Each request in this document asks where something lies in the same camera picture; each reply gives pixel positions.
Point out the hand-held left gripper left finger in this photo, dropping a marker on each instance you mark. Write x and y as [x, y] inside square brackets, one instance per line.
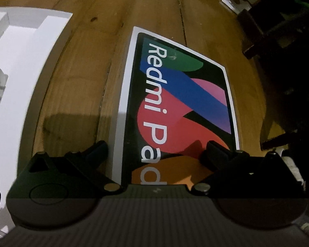
[100, 150]

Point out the dark wooden table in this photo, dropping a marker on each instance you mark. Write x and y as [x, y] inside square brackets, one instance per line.
[285, 30]

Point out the white cardboard box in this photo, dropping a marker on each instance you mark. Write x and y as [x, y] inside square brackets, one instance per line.
[23, 82]

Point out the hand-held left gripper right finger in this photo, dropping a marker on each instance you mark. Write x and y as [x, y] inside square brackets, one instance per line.
[215, 151]

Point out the colourful tablet box lid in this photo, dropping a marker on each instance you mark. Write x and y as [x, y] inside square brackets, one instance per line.
[175, 103]

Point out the person's white slipper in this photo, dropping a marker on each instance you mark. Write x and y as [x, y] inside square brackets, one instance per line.
[293, 169]

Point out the white paper sheet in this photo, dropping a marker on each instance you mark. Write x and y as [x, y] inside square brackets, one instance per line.
[234, 3]

